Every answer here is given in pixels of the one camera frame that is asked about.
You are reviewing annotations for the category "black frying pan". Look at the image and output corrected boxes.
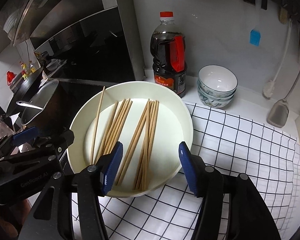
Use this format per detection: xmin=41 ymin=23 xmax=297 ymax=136
xmin=5 ymin=68 xmax=43 ymax=118

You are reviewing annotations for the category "steel saucepan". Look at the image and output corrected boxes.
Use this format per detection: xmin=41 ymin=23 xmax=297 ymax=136
xmin=17 ymin=79 xmax=69 ymax=136

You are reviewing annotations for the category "middle floral ceramic bowl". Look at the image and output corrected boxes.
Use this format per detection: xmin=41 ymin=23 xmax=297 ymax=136
xmin=197 ymin=82 xmax=236 ymax=101

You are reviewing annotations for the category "metal spatula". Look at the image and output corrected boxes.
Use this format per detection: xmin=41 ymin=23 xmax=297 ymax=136
xmin=266 ymin=70 xmax=300 ymax=128

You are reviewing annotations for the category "top floral ceramic bowl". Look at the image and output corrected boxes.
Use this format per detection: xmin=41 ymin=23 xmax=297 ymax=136
xmin=198 ymin=65 xmax=238 ymax=95

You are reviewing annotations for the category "black range hood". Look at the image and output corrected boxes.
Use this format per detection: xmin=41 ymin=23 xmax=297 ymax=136
xmin=0 ymin=0 xmax=145 ymax=80

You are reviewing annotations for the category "large white round bowl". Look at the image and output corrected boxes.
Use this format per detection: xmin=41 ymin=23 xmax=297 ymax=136
xmin=68 ymin=81 xmax=193 ymax=198

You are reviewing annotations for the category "blue silicone spatula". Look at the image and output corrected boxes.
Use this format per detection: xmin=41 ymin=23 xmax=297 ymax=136
xmin=249 ymin=0 xmax=262 ymax=47

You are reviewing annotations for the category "wooden chopstick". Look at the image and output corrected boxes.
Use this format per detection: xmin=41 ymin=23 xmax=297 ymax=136
xmin=90 ymin=86 xmax=106 ymax=165
xmin=135 ymin=101 xmax=155 ymax=191
xmin=116 ymin=103 xmax=147 ymax=185
xmin=94 ymin=101 xmax=118 ymax=164
xmin=140 ymin=100 xmax=158 ymax=191
xmin=134 ymin=101 xmax=152 ymax=190
xmin=106 ymin=99 xmax=132 ymax=154
xmin=142 ymin=99 xmax=151 ymax=183
xmin=99 ymin=99 xmax=127 ymax=155
xmin=104 ymin=99 xmax=130 ymax=154

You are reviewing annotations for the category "black gas stove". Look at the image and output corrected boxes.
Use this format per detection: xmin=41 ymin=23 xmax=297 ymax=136
xmin=27 ymin=80 xmax=121 ymax=205

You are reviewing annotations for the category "bottom floral ceramic bowl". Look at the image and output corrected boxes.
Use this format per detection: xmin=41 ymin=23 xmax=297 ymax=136
xmin=198 ymin=90 xmax=234 ymax=108

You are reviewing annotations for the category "floral ceramic bowl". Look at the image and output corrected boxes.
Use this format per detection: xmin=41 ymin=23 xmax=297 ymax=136
xmin=198 ymin=65 xmax=238 ymax=95
xmin=197 ymin=82 xmax=236 ymax=101
xmin=198 ymin=90 xmax=234 ymax=108

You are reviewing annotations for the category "white black checkered cloth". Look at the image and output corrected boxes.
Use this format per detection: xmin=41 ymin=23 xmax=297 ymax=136
xmin=71 ymin=101 xmax=300 ymax=240

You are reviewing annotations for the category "dark soy sauce bottle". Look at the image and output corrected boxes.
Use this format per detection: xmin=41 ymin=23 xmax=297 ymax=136
xmin=150 ymin=11 xmax=187 ymax=97

